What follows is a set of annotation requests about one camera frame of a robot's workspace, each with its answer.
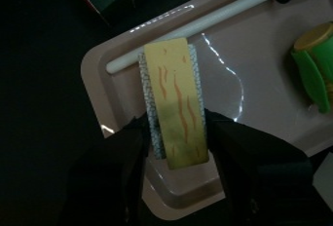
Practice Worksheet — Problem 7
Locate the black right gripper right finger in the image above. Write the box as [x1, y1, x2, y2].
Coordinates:
[203, 107, 333, 226]

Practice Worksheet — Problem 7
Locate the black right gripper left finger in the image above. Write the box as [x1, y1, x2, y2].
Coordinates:
[58, 115, 151, 226]

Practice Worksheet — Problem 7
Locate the green toy corn cob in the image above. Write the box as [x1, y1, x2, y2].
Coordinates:
[290, 21, 333, 115]

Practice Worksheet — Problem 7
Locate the pink plastic tray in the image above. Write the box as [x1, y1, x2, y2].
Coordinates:
[78, 0, 333, 222]

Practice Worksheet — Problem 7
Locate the white rod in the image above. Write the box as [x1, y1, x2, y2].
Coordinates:
[105, 0, 304, 75]

